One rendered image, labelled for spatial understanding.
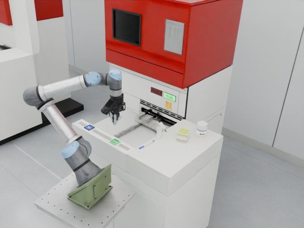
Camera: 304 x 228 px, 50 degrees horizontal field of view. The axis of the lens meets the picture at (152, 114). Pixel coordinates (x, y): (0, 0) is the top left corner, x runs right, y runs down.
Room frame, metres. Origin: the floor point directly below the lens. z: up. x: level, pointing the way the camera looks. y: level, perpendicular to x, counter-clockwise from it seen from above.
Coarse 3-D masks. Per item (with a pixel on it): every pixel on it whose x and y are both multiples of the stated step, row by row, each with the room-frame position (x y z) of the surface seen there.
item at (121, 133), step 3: (138, 123) 2.25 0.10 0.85; (141, 123) 2.28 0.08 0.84; (132, 126) 2.21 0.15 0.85; (135, 126) 2.22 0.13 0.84; (138, 126) 2.25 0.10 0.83; (126, 129) 2.15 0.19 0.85; (129, 129) 2.17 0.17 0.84; (132, 129) 2.19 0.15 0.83; (120, 132) 2.11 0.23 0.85; (123, 132) 2.12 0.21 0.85; (126, 132) 2.14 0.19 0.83; (114, 135) 2.06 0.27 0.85; (117, 135) 2.07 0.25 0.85; (120, 135) 2.09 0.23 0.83
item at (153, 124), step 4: (144, 116) 2.32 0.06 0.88; (136, 120) 2.29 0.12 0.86; (140, 120) 2.26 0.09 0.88; (152, 120) 2.26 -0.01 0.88; (144, 124) 2.23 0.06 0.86; (148, 124) 2.20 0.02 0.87; (152, 124) 2.20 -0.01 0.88; (156, 124) 2.20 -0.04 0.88; (152, 128) 2.18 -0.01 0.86; (156, 128) 2.15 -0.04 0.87
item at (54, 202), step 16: (112, 176) 1.63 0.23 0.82; (48, 192) 1.46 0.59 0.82; (64, 192) 1.46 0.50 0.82; (112, 192) 1.48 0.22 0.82; (128, 192) 1.49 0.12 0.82; (48, 208) 1.33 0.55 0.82; (64, 208) 1.34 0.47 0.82; (80, 208) 1.34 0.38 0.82; (96, 208) 1.35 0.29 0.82; (112, 208) 1.35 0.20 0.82; (80, 224) 1.23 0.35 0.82; (96, 224) 1.23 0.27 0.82
